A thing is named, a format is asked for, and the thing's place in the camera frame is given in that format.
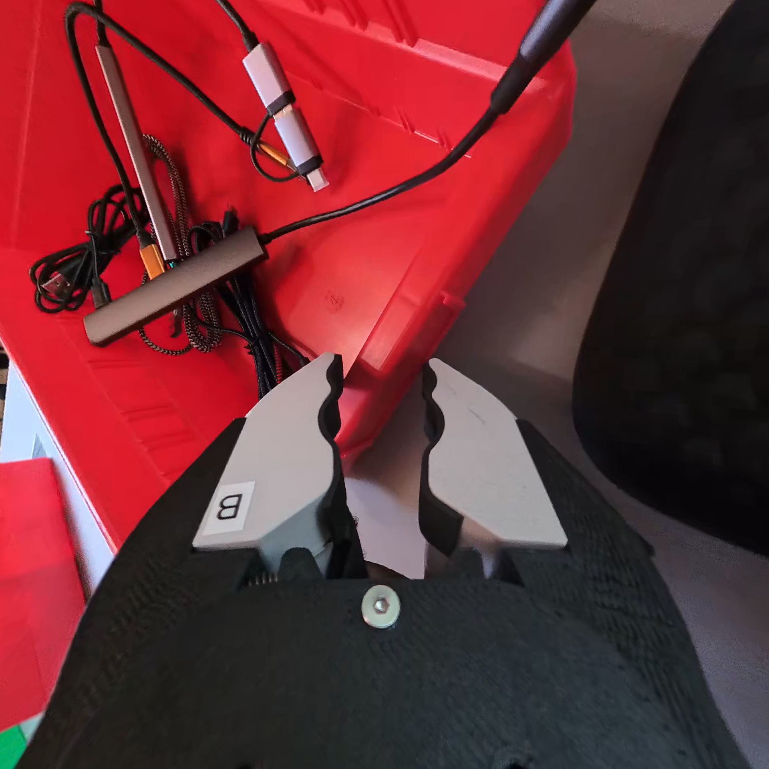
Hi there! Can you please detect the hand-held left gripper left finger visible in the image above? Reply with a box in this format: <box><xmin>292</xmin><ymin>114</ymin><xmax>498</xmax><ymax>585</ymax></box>
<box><xmin>192</xmin><ymin>352</ymin><xmax>361</xmax><ymax>580</ymax></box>

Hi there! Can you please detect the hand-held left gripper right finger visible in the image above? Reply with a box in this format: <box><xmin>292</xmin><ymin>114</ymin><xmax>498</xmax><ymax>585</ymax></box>
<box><xmin>417</xmin><ymin>358</ymin><xmax>569</xmax><ymax>579</ymax></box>

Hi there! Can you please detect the dark grey usb hub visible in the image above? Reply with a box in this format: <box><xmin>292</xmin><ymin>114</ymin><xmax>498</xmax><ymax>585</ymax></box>
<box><xmin>83</xmin><ymin>227</ymin><xmax>269</xmax><ymax>347</ymax></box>

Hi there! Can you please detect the red plastic bin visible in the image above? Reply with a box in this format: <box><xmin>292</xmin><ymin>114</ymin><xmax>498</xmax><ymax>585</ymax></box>
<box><xmin>0</xmin><ymin>0</ymin><xmax>578</xmax><ymax>554</ymax></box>

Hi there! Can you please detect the black usb hub cable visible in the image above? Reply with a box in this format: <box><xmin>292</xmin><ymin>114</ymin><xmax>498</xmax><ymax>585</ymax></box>
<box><xmin>263</xmin><ymin>0</ymin><xmax>600</xmax><ymax>244</ymax></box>

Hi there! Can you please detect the slim silver USB hub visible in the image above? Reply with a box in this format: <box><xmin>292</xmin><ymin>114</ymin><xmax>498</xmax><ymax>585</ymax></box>
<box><xmin>63</xmin><ymin>0</ymin><xmax>304</xmax><ymax>280</ymax></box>
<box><xmin>95</xmin><ymin>43</ymin><xmax>178</xmax><ymax>260</ymax></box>

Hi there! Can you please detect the silver plug adapter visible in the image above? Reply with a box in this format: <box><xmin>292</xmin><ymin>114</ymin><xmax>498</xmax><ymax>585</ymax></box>
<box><xmin>273</xmin><ymin>111</ymin><xmax>329</xmax><ymax>194</ymax></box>

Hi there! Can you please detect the white sheet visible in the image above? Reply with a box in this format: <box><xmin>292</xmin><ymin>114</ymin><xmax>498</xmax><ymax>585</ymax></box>
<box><xmin>0</xmin><ymin>360</ymin><xmax>118</xmax><ymax>596</ymax></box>

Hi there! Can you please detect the black mesh pad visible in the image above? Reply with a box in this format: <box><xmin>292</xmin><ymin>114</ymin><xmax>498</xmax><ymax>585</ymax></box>
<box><xmin>571</xmin><ymin>0</ymin><xmax>769</xmax><ymax>556</ymax></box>

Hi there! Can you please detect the red plastic container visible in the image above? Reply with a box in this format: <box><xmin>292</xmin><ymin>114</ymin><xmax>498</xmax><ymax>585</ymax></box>
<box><xmin>0</xmin><ymin>457</ymin><xmax>91</xmax><ymax>722</ymax></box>

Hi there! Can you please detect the green object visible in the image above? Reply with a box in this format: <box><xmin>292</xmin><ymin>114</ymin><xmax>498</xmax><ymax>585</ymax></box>
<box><xmin>0</xmin><ymin>724</ymin><xmax>31</xmax><ymax>769</ymax></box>

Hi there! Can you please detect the dark braided cable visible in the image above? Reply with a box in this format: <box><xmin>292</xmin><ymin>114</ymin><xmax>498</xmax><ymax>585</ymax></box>
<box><xmin>186</xmin><ymin>222</ymin><xmax>313</xmax><ymax>400</ymax></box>

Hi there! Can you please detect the black cable bundle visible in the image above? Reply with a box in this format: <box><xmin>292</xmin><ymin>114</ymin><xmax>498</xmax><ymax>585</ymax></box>
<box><xmin>29</xmin><ymin>183</ymin><xmax>142</xmax><ymax>314</ymax></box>

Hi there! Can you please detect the brown braided cable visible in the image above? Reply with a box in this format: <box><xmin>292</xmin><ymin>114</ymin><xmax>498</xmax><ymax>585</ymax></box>
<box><xmin>139</xmin><ymin>135</ymin><xmax>224</xmax><ymax>356</ymax></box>

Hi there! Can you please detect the black cable with silver plug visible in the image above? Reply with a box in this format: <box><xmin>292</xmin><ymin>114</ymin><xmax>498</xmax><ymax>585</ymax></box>
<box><xmin>93</xmin><ymin>0</ymin><xmax>296</xmax><ymax>115</ymax></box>

